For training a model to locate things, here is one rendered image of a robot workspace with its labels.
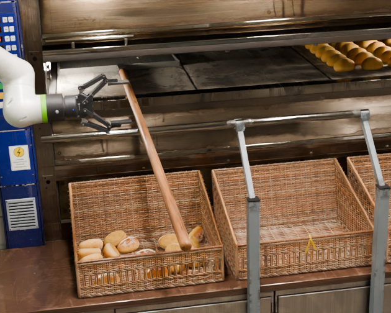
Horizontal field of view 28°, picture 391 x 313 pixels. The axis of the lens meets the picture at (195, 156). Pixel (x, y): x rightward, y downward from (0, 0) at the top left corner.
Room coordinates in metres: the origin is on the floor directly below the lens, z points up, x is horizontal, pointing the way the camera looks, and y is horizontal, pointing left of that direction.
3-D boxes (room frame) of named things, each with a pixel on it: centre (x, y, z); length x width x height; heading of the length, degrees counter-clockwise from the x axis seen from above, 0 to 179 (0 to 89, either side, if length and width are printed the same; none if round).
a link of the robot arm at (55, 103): (2.44, 0.45, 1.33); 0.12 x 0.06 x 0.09; 9
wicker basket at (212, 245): (2.77, 0.22, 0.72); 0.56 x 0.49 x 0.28; 99
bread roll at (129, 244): (2.84, 0.29, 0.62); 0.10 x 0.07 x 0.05; 127
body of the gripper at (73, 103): (2.45, 0.38, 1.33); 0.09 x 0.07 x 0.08; 99
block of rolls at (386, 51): (3.63, -0.82, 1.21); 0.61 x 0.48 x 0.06; 8
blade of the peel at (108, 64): (3.66, 0.36, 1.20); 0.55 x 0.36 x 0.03; 100
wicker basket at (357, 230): (2.85, -0.37, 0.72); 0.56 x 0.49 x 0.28; 99
